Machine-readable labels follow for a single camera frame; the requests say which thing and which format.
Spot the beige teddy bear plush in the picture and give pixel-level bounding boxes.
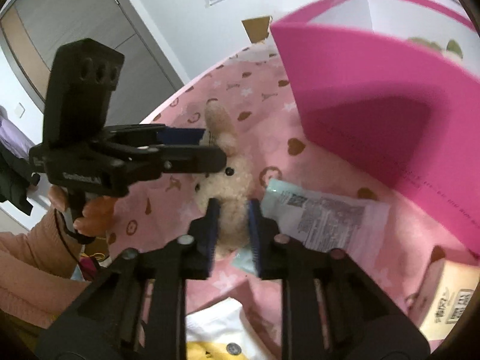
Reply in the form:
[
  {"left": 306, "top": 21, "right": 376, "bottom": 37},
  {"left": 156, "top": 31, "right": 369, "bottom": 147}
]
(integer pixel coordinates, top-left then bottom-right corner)
[{"left": 195, "top": 101, "right": 255, "bottom": 260}]

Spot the white yellow label packet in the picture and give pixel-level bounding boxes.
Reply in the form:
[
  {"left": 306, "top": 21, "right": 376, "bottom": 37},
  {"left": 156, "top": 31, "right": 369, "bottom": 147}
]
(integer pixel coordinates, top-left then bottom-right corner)
[{"left": 185, "top": 297, "right": 274, "bottom": 360}]

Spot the yellow tissue pack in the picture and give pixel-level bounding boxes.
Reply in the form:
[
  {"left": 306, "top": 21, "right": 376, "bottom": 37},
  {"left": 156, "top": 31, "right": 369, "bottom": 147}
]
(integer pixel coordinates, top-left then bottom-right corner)
[{"left": 408, "top": 258, "right": 479, "bottom": 342}]

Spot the green frog plush toy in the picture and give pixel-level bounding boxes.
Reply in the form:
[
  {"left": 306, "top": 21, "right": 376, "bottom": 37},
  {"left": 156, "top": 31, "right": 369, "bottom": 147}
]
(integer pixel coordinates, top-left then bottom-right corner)
[{"left": 408, "top": 37, "right": 464, "bottom": 62}]

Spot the pink sleeve forearm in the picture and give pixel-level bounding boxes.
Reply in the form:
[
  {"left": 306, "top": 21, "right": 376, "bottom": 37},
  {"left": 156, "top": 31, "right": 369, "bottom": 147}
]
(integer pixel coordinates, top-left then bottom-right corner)
[{"left": 0, "top": 210, "right": 88, "bottom": 328}]

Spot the pink patterned table cloth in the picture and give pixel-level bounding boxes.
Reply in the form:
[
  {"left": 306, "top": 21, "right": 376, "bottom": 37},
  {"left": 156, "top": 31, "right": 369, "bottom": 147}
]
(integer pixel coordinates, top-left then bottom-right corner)
[{"left": 107, "top": 45, "right": 479, "bottom": 357}]

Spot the grey door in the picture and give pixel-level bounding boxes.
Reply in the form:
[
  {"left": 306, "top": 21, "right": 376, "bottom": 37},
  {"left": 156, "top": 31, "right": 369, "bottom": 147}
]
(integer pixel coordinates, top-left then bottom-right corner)
[{"left": 1, "top": 0, "right": 183, "bottom": 125}]

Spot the brown paper tag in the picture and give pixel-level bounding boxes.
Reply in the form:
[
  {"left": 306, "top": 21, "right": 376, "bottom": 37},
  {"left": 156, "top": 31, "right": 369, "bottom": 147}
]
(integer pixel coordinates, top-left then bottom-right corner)
[{"left": 241, "top": 16, "right": 272, "bottom": 44}]

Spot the pink cardboard box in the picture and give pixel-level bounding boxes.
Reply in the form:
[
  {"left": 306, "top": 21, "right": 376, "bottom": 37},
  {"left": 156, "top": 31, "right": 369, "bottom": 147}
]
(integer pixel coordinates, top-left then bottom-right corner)
[{"left": 270, "top": 0, "right": 479, "bottom": 252}]

